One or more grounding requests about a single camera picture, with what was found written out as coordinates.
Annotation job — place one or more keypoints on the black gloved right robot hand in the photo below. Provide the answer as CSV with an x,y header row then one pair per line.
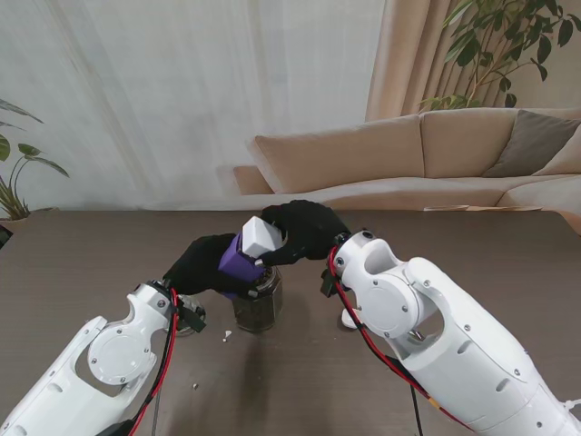
x,y
313,231

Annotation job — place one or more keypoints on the beige sofa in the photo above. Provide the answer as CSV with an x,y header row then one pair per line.
x,y
363,159

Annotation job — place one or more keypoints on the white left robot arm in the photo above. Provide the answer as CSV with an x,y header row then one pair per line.
x,y
113,359

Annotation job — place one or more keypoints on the beige pleated curtain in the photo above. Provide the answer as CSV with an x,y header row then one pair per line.
x,y
408,59

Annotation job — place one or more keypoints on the white plastic measuring spoon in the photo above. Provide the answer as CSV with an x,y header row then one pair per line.
x,y
347,321

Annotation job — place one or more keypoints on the white sheer curtain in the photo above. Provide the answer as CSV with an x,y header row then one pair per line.
x,y
159,100

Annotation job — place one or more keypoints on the purple square coffee jar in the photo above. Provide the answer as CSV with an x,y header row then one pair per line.
x,y
236,265

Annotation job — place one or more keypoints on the broad leaf green houseplant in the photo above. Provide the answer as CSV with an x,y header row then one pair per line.
x,y
13,200

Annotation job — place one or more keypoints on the glass jar of coffee beans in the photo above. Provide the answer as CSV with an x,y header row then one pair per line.
x,y
258,311

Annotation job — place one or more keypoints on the beige sofa cushion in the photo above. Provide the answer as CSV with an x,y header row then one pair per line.
x,y
565,161

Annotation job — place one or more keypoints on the black flat device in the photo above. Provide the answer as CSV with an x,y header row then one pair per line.
x,y
4,236

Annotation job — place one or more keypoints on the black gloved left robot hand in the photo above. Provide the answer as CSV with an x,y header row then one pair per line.
x,y
199,268

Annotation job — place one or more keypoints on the grey sofa cushion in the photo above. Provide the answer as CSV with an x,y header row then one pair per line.
x,y
531,145

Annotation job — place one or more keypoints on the tall dark green leafy plant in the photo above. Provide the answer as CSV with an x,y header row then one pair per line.
x,y
481,45

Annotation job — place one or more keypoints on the white square jar lid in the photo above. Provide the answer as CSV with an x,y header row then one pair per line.
x,y
258,236

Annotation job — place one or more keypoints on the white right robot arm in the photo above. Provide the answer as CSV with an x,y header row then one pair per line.
x,y
431,327

